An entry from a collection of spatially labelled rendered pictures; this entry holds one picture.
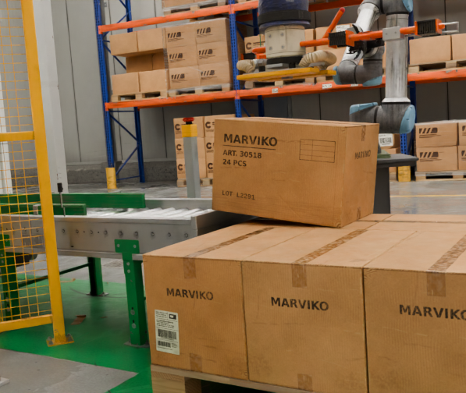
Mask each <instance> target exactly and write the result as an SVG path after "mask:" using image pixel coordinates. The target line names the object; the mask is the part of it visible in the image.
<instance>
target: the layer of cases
mask: <svg viewBox="0 0 466 393"><path fill-rule="evenodd" d="M142 257H143V266H144V284H145V294H146V303H147V313H148V331H149V341H150V350H151V364H154V365H158V366H167V367H172V368H176V369H181V370H189V371H194V372H199V373H204V374H213V375H217V376H222V377H231V378H236V379H241V380H246V381H248V380H249V381H253V382H258V383H263V384H272V385H277V386H281V387H286V388H295V389H300V390H305V391H313V392H318V393H466V215H452V214H395V215H393V214H370V215H368V216H366V217H364V218H362V219H359V220H357V221H355V222H353V223H350V224H349V225H346V226H344V227H342V228H333V227H327V226H321V225H312V224H306V223H300V222H295V221H284V220H279V219H274V218H263V217H258V218H254V219H251V220H249V221H244V222H241V223H239V224H236V225H232V226H230V227H227V228H222V229H220V230H217V231H214V232H210V233H208V234H205V235H200V236H198V237H195V238H192V239H188V240H186V241H183V242H181V243H176V244H173V245H171V246H167V247H164V248H161V249H158V250H154V251H151V252H149V253H145V254H143V255H142Z"/></svg>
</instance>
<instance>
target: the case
mask: <svg viewBox="0 0 466 393"><path fill-rule="evenodd" d="M378 142H379V124H378V123H366V122H339V121H325V120H310V119H284V118H269V117H242V118H219V119H215V128H214V154H213V182H212V210H217V211H225V212H231V213H237V214H247V215H253V216H258V217H263V218H274V219H279V220H284V221H295V222H300V223H306V224H312V225H321V226H327V227H333V228H342V227H344V226H346V225H349V224H350V223H353V222H355V221H357V220H359V219H362V218H364V217H366V216H368V215H370V214H373V207H374V196H375V175H376V164H377V153H378Z"/></svg>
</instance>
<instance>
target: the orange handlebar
mask: <svg viewBox="0 0 466 393"><path fill-rule="evenodd" d="M444 28H445V24H444V23H439V29H441V30H442V29H444ZM400 33H401V34H404V35H405V34H414V27H403V28H400ZM381 37H382V30H380V31H374V32H373V31H364V32H359V34H351V35H348V39H349V41H372V40H375V38H381ZM327 44H328V38H323V39H316V40H310V41H301V42H300V46H301V47H304V46H305V47H306V48H308V47H314V46H320V45H327ZM252 52H253V53H255V54H260V53H266V50H265V46H264V47H259V48H253V49H252ZM261 58H265V59H266V55H259V59H261Z"/></svg>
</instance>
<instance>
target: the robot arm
mask: <svg viewBox="0 0 466 393"><path fill-rule="evenodd" d="M412 9H413V2H412V0H364V1H363V2H362V3H361V4H360V6H359V8H358V20H357V22H356V24H355V23H352V27H349V28H347V30H349V31H353V32H354V34H359V32H364V31H370V30H371V29H372V26H373V23H374V21H376V20H377V19H378V18H379V16H380V15H382V14H386V28H390V27H408V17H409V12H411V11H412ZM405 35H408V34H405ZM405 35H404V40H399V41H387V42H386V97H385V99H384V100H383V101H382V106H378V104H377V102H374V103H367V104H355V105H351V107H350V114H349V116H350V122H366V123H378V124H379V134H402V133H409V132H410V131H412V129H413V127H414V120H415V108H414V105H411V101H410V100H409V99H408V98H407V43H408V37H405ZM384 45H385V41H383V40H377V38H375V40H372V41H355V42H354V47H352V46H349V47H347V48H346V50H345V52H344V54H343V58H342V60H341V62H340V64H339V66H334V67H333V70H335V71H336V75H335V76H333V81H334V83H335V84H336V85H346V84H362V86H363V87H370V86H377V85H380V84H381V83H382V56H383V54H384V52H385V46H384ZM361 59H363V65H358V64H359V62H360V60H361Z"/></svg>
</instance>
